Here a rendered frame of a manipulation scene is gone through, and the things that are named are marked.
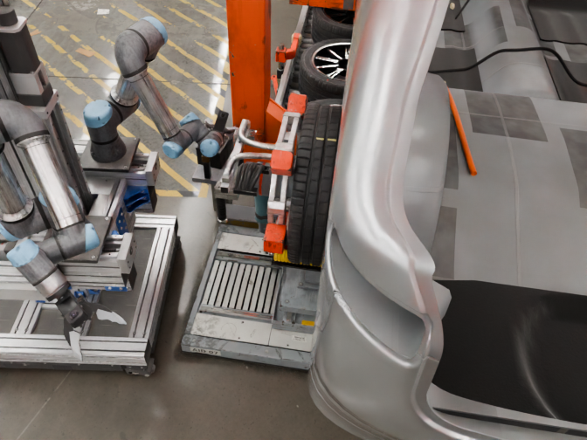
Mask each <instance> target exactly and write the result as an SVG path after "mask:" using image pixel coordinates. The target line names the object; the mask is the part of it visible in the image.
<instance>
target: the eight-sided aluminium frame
mask: <svg viewBox="0 0 587 440"><path fill-rule="evenodd" d="M302 122H303V120H302V119H301V114H300V113H291V112H285V113H284V114H283V120H282V123H281V127H280V133H279V137H278V140H277V141H276V144H275V149H278V150H285V151H292V152H293V151H294V142H295V138H296V135H297V144H296V155H295V156H294V165H293V168H295V163H296V156H297V151H298V146H299V140H300V131H301V127H302ZM286 131H287V132H291V134H290V137H289V141H288V143H285V142H284V137H285V133H286ZM277 180H278V175H275V174H272V180H271V188H270V194H269V198H268V202H267V223H274V215H279V216H278V221H277V224H283V225H285V213H286V211H287V212H288V216H287V224H286V226H287V233H288V222H289V212H290V204H291V199H287V187H288V180H289V176H288V175H283V182H282V189H281V196H280V198H277V197H275V194H276V187H277ZM286 245H287V239H286V243H285V246H286Z"/></svg>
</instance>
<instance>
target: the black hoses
mask: <svg viewBox="0 0 587 440"><path fill-rule="evenodd" d="M269 172H270V167H269V166H265V165H263V164H260V163H257V162H253V163H242V164H241V165H240V166H239V168H238V173H237V176H236V181H235V185H234V188H233V194H240V195H247V196H257V194H258V192H259V189H258V188H254V186H255V184H256V182H257V180H258V179H259V176H260V175H261V174H266V175H269Z"/></svg>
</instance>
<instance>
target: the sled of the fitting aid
mask: <svg viewBox="0 0 587 440"><path fill-rule="evenodd" d="M286 273H287V267H282V270H281V274H280V282H279V287H278V291H277V296H276V300H275V306H274V310H273V318H272V328H273V329H279V330H285V331H291V332H297V333H309V334H313V328H314V315H308V314H302V313H290V312H284V311H280V301H281V296H282V292H283V286H284V282H285V277H286Z"/></svg>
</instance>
